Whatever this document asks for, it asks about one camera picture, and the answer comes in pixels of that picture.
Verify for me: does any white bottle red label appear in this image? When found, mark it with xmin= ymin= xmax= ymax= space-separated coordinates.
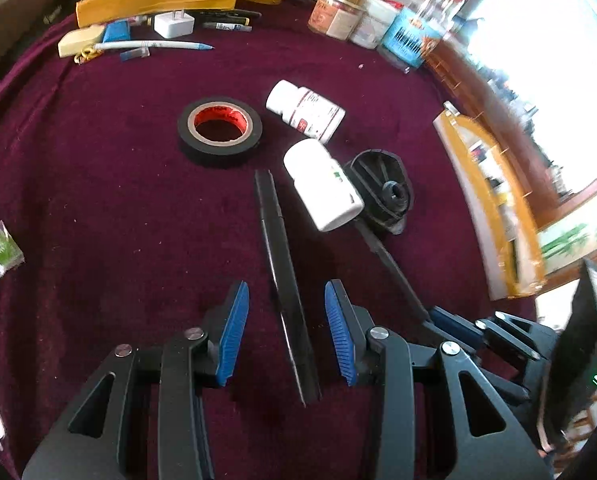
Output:
xmin=266 ymin=80 xmax=346 ymax=144

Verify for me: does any grey marker pen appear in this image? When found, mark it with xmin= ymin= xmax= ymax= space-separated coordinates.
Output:
xmin=202 ymin=22 xmax=253 ymax=32

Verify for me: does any yellow tray with items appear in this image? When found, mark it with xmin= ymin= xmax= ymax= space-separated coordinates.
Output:
xmin=433 ymin=102 xmax=545 ymax=300

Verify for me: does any black round plastic part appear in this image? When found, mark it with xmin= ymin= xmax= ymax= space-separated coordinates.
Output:
xmin=344 ymin=150 xmax=414 ymax=235

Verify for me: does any small blue capped tube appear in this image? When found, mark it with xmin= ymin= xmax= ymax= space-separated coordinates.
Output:
xmin=120 ymin=47 xmax=151 ymax=62

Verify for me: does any black electrical tape roll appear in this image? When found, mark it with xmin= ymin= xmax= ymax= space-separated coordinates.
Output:
xmin=177 ymin=96 xmax=263 ymax=167

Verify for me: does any black marker pen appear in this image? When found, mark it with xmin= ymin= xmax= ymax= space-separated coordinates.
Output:
xmin=187 ymin=9 xmax=262 ymax=26

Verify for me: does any wooden brick pattern partition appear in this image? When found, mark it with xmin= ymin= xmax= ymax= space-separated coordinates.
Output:
xmin=425 ymin=40 xmax=597 ymax=228

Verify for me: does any brown label jar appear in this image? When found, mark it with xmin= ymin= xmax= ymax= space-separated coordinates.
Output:
xmin=307 ymin=0 xmax=364 ymax=41

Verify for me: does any white plastic jar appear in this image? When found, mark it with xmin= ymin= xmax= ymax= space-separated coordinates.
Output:
xmin=349 ymin=0 xmax=400 ymax=50

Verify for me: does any white bottle green label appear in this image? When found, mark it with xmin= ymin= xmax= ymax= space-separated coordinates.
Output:
xmin=283 ymin=139 xmax=364 ymax=232

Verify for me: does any cream eraser block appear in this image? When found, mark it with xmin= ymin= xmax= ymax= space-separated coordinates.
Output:
xmin=58 ymin=24 xmax=105 ymax=58

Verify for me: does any bamboo painted panel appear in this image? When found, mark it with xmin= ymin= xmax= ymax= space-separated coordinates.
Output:
xmin=539 ymin=200 xmax=597 ymax=273

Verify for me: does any yellow rubber band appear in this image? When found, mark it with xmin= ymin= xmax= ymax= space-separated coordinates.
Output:
xmin=74 ymin=46 xmax=103 ymax=65

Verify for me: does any white USB charger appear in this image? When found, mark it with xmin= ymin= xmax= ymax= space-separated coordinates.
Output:
xmin=153 ymin=10 xmax=195 ymax=39

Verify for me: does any blue small box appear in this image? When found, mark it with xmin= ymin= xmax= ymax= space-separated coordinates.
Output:
xmin=102 ymin=20 xmax=131 ymax=44

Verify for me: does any maroon velvet tablecloth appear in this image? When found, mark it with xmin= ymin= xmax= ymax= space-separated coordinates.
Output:
xmin=0 ymin=0 xmax=535 ymax=479

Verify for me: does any white blue pen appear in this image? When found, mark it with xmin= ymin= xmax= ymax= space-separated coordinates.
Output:
xmin=92 ymin=40 xmax=214 ymax=51

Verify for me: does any blue label clear jar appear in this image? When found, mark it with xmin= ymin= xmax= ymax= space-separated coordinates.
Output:
xmin=377 ymin=0 xmax=465 ymax=72

